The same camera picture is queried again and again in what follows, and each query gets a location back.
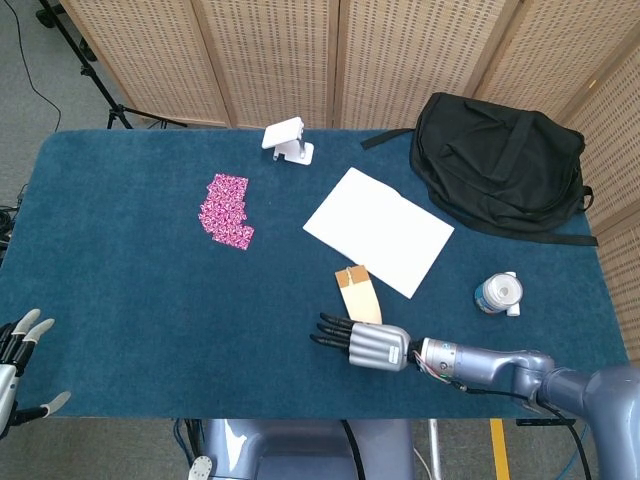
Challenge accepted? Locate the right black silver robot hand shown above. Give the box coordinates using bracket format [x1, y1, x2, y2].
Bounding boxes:
[309, 312, 413, 374]

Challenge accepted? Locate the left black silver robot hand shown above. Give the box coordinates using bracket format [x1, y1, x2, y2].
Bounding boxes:
[0, 307, 73, 442]

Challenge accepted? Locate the tan white paper bookmark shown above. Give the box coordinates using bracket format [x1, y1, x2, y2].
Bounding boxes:
[334, 264, 385, 326]

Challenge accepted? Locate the white open notebook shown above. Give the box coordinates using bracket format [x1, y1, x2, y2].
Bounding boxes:
[302, 166, 456, 301]

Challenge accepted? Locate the metal table leg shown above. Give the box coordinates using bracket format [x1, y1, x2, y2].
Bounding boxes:
[428, 418, 445, 469]

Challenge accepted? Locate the blue-grey robot torso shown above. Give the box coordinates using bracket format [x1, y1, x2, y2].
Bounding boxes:
[186, 418, 417, 480]

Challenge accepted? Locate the white blue small bottle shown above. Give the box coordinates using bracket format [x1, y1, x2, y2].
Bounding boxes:
[472, 270, 525, 318]

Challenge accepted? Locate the blue carpet table cover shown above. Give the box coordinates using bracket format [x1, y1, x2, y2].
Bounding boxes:
[0, 128, 632, 421]

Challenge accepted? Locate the yellow floor tape strip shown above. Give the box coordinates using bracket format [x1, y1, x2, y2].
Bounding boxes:
[489, 418, 512, 480]

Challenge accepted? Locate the pink patterned cloth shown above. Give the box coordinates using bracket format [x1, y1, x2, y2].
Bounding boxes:
[197, 172, 256, 253]

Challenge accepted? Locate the black backpack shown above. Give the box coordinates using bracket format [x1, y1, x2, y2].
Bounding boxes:
[360, 91, 600, 248]

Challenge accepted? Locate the white folding phone stand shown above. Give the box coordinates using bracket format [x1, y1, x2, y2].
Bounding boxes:
[260, 116, 316, 167]

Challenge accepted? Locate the black tripod stand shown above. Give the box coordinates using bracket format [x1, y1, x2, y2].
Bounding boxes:
[36, 0, 189, 131]

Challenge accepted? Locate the black cable bundle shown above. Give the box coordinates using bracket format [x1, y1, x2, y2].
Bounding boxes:
[0, 183, 25, 267]

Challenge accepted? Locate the thin black floor cable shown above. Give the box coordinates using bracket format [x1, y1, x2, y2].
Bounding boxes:
[8, 0, 63, 133]

